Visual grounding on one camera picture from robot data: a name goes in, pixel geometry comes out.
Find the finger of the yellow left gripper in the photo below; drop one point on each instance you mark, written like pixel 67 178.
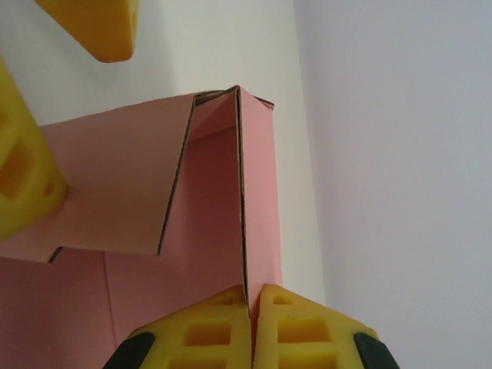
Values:
pixel 23 153
pixel 104 30

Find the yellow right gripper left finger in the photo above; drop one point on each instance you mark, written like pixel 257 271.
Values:
pixel 238 338

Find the pink paper box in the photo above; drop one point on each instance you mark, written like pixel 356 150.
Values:
pixel 123 173

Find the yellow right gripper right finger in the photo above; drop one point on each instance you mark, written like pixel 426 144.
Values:
pixel 269 346

